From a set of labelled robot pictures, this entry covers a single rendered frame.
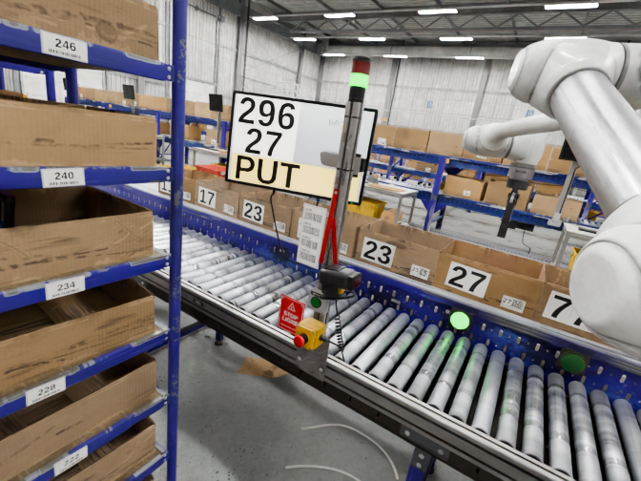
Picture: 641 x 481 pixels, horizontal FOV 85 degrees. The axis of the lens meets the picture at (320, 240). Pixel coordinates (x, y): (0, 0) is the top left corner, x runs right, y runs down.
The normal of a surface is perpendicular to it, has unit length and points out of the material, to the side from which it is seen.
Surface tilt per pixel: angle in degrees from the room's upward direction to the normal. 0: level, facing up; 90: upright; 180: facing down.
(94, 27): 92
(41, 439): 91
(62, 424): 91
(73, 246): 91
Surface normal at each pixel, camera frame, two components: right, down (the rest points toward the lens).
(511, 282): -0.53, 0.19
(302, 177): -0.21, 0.20
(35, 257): 0.83, 0.29
